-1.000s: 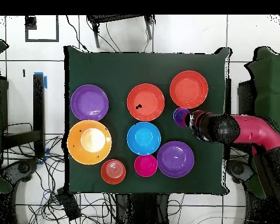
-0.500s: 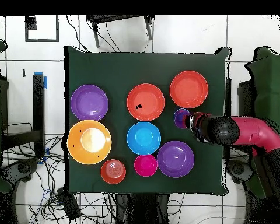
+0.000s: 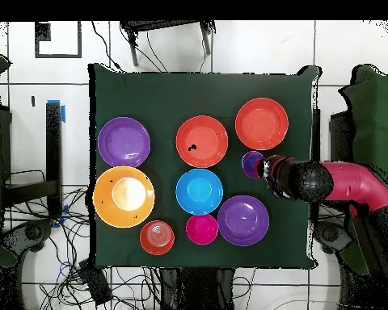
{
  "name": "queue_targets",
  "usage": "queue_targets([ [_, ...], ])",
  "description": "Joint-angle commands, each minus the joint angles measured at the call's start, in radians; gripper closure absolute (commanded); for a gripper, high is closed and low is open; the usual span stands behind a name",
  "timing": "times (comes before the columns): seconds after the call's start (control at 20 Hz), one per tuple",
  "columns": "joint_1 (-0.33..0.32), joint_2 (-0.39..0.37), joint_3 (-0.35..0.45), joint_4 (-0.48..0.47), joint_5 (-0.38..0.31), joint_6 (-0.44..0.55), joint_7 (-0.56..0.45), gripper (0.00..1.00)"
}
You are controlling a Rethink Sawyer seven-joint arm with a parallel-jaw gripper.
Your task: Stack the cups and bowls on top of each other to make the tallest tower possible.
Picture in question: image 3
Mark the purple plastic cup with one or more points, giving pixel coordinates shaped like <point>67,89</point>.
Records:
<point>249,164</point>

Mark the wide red-orange bowl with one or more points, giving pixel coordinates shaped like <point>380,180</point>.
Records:
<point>262,122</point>
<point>207,135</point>

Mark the purple plastic bowl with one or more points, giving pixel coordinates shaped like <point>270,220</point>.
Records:
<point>242,221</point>
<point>123,142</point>

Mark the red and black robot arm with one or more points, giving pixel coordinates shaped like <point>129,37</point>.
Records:
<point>349,184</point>

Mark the blue plastic bowl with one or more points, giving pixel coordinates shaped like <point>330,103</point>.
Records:
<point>199,192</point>

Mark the pink plastic bowl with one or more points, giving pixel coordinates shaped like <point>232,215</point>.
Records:
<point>202,229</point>

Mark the dark green tablecloth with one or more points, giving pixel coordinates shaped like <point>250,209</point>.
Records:
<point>181,93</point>

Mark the small deep orange bowl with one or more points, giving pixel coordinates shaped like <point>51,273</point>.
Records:
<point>156,237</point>

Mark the large yellow-orange bowl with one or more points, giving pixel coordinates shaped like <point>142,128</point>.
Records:
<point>103,197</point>

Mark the black metal chair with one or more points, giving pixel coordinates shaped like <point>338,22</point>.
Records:
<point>161,25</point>

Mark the black power brick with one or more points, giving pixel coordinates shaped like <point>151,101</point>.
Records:
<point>95,284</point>

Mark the blue tape strip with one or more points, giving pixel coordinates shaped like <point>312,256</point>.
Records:
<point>63,114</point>

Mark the black table frame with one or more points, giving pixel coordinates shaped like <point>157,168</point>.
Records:
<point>53,145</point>

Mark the black square frame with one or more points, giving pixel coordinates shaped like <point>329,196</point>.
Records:
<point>42,32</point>

